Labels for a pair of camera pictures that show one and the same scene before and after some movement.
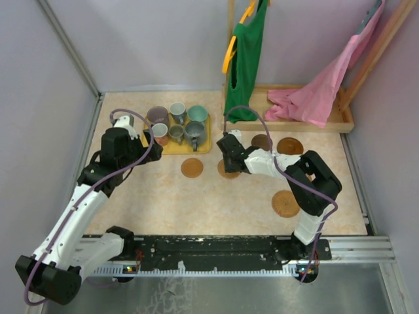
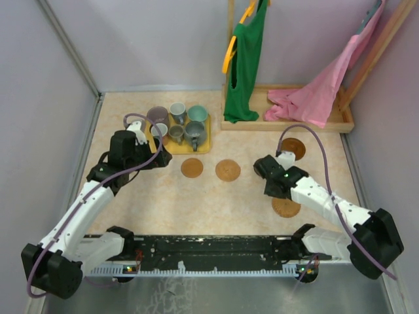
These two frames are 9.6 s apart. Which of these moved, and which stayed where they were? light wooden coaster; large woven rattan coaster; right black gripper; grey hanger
Moved: right black gripper
Stayed: light wooden coaster; large woven rattan coaster; grey hanger
